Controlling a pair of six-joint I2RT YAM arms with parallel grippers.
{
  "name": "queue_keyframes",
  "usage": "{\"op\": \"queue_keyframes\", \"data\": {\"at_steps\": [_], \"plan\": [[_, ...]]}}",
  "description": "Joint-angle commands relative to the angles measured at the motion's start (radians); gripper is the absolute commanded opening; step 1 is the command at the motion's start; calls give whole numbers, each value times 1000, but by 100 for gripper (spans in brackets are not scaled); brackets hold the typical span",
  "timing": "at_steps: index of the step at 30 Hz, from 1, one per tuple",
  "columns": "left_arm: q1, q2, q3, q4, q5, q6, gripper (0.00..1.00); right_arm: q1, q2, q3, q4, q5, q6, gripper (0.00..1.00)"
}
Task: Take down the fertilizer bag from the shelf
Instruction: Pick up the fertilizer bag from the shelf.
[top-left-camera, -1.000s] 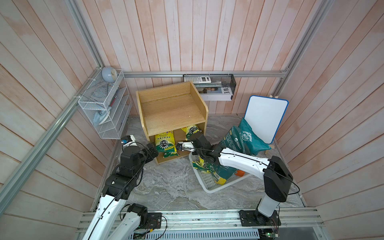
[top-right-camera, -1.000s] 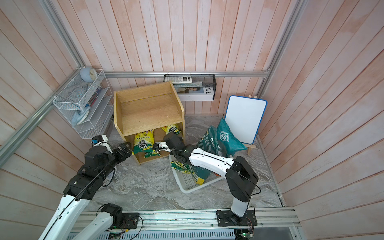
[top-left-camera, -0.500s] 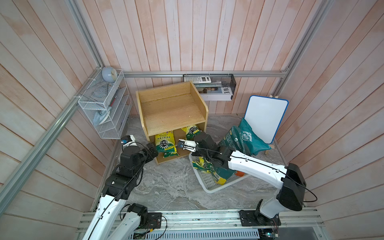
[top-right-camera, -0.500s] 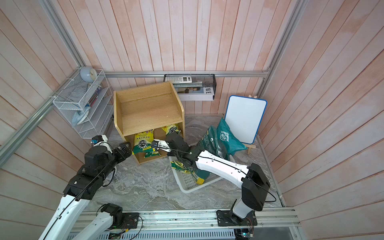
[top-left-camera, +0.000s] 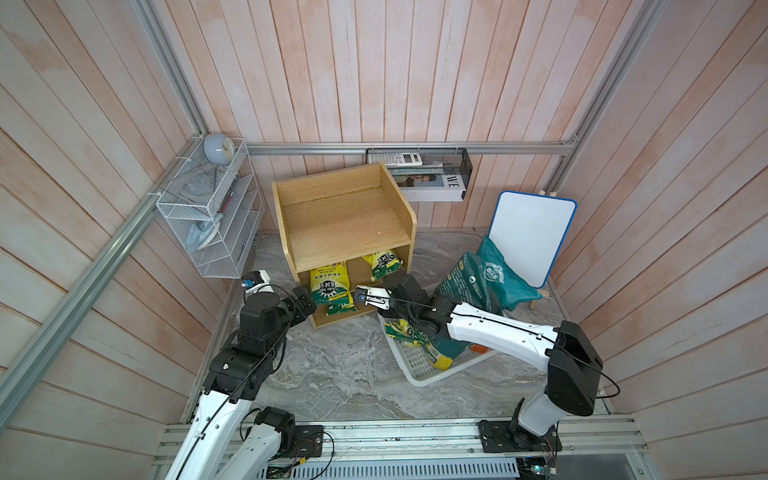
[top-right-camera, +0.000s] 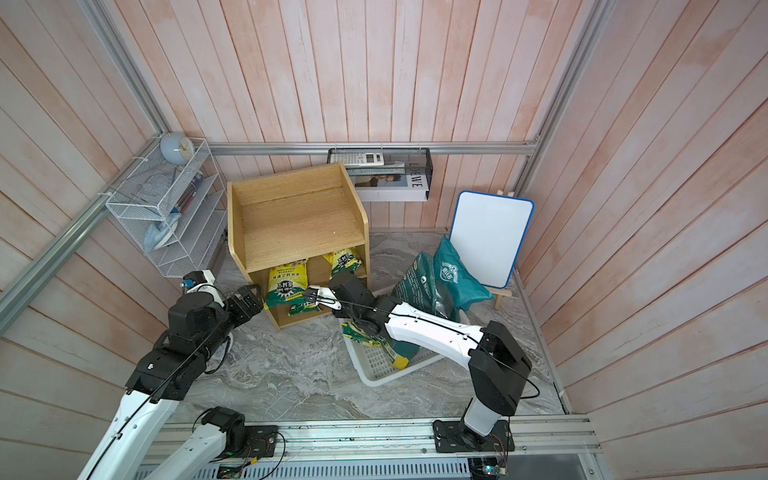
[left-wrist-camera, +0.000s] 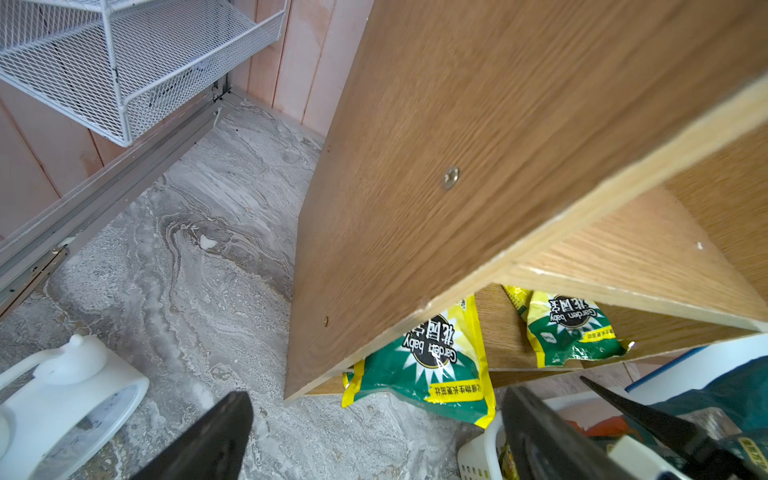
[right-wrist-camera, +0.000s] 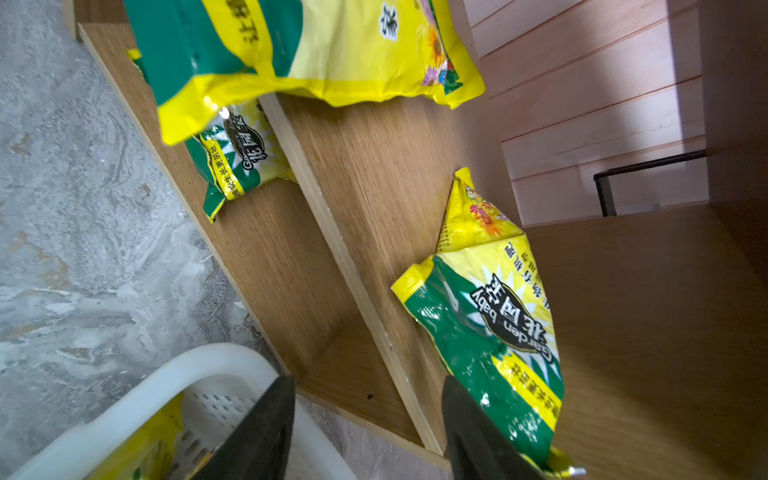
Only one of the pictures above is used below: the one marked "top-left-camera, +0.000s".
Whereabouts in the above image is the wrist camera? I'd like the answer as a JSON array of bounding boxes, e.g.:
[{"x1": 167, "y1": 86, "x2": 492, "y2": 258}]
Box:
[
  {"x1": 241, "y1": 270, "x2": 270, "y2": 296},
  {"x1": 353, "y1": 285, "x2": 390, "y2": 310}
]

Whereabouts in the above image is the yellow green bag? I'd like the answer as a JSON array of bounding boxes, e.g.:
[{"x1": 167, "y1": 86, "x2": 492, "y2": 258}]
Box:
[
  {"x1": 363, "y1": 249, "x2": 403, "y2": 281},
  {"x1": 384, "y1": 319, "x2": 429, "y2": 347},
  {"x1": 309, "y1": 262, "x2": 350, "y2": 305}
]

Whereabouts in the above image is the black mesh wall basket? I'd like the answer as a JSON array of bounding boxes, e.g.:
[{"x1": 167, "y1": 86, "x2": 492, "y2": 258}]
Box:
[{"x1": 366, "y1": 148, "x2": 473, "y2": 191}]

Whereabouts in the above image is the wooden shelf cabinet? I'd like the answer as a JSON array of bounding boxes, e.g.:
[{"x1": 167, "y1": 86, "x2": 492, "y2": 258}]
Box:
[{"x1": 271, "y1": 163, "x2": 418, "y2": 331}]

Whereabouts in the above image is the white calculator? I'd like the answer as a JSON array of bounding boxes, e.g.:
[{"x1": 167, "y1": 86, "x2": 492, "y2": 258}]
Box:
[{"x1": 383, "y1": 152, "x2": 423, "y2": 168}]

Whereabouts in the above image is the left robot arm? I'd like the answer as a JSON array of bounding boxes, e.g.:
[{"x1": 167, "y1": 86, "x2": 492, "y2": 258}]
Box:
[{"x1": 166, "y1": 283, "x2": 323, "y2": 479}]

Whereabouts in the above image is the white wire rack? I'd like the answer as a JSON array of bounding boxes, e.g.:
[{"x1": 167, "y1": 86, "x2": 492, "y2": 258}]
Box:
[{"x1": 156, "y1": 136, "x2": 266, "y2": 279}]

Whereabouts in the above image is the teal orange fertilizer bag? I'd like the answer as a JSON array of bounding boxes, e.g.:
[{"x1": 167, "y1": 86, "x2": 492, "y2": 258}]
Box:
[{"x1": 476, "y1": 236, "x2": 538, "y2": 314}]

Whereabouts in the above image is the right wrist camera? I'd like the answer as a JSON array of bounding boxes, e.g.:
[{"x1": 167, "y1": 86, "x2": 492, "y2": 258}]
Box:
[{"x1": 353, "y1": 285, "x2": 390, "y2": 310}]

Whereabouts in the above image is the white book box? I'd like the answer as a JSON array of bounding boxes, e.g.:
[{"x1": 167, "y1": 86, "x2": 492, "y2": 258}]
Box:
[{"x1": 393, "y1": 172, "x2": 467, "y2": 202}]

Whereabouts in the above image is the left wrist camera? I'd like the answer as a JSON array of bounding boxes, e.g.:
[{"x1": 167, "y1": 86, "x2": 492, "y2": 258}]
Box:
[{"x1": 241, "y1": 270, "x2": 270, "y2": 296}]

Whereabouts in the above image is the small green bag bottom shelf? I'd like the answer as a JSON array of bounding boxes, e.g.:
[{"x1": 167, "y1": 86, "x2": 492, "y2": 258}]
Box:
[{"x1": 327, "y1": 298, "x2": 357, "y2": 316}]

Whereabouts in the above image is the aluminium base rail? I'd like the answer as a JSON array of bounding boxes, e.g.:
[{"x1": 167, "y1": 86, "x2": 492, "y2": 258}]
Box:
[{"x1": 149, "y1": 415, "x2": 660, "y2": 479}]

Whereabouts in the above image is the white plastic basket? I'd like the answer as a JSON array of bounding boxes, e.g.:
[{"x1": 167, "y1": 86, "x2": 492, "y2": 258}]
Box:
[{"x1": 377, "y1": 311, "x2": 499, "y2": 388}]

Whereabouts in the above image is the wooden board easel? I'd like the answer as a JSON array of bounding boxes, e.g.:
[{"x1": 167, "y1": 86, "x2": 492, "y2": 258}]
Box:
[{"x1": 528, "y1": 289, "x2": 550, "y2": 310}]

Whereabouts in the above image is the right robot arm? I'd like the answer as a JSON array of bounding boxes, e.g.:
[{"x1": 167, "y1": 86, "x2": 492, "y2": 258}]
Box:
[{"x1": 357, "y1": 275, "x2": 603, "y2": 455}]

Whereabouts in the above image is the white board blue frame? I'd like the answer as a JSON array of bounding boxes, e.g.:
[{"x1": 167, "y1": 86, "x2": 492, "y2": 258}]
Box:
[{"x1": 489, "y1": 191, "x2": 578, "y2": 288}]

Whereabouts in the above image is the dark green large fertilizer bag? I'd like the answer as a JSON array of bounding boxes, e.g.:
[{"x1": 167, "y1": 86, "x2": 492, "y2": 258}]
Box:
[{"x1": 427, "y1": 251, "x2": 505, "y2": 370}]

